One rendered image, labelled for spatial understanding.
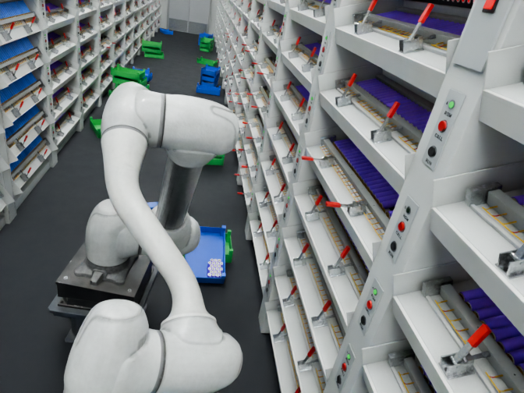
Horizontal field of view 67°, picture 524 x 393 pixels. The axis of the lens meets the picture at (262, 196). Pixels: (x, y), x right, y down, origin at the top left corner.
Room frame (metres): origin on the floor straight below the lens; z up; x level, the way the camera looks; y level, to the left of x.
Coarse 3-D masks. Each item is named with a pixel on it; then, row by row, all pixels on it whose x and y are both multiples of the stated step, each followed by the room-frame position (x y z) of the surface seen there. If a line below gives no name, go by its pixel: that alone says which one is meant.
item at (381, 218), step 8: (328, 144) 1.19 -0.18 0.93; (336, 152) 1.13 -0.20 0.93; (336, 160) 1.10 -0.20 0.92; (344, 160) 1.07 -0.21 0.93; (336, 168) 1.05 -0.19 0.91; (344, 168) 1.02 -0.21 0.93; (352, 176) 0.97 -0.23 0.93; (352, 184) 0.95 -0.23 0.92; (360, 184) 0.93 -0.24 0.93; (360, 192) 0.89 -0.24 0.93; (368, 192) 0.89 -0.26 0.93; (368, 200) 0.85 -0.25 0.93; (368, 208) 0.84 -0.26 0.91; (376, 208) 0.81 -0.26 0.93; (376, 216) 0.79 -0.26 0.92; (384, 216) 0.78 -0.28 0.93; (384, 224) 0.75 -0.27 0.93
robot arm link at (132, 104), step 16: (112, 96) 0.88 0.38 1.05; (128, 96) 0.88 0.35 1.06; (144, 96) 0.89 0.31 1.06; (160, 96) 0.90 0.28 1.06; (112, 112) 0.82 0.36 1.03; (128, 112) 0.83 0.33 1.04; (144, 112) 0.85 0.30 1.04; (160, 112) 0.86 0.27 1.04; (144, 128) 0.83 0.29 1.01; (160, 128) 0.85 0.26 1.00; (160, 144) 0.87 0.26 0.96
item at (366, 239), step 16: (336, 128) 1.27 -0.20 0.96; (320, 144) 1.26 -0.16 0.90; (320, 176) 1.07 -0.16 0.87; (336, 176) 1.03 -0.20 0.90; (336, 192) 0.94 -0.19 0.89; (352, 192) 0.93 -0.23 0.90; (336, 208) 0.92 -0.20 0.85; (352, 224) 0.79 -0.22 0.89; (368, 224) 0.79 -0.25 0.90; (352, 240) 0.79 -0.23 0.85; (368, 240) 0.73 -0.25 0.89; (368, 256) 0.69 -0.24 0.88
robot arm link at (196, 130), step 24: (168, 96) 0.91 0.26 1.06; (168, 120) 0.86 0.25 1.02; (192, 120) 0.88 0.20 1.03; (216, 120) 0.91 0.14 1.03; (168, 144) 0.87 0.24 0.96; (192, 144) 0.88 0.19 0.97; (216, 144) 0.90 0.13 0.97; (168, 168) 0.98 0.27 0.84; (192, 168) 0.95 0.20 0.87; (168, 192) 1.01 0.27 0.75; (192, 192) 1.04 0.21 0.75; (168, 216) 1.07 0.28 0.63; (192, 240) 1.17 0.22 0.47
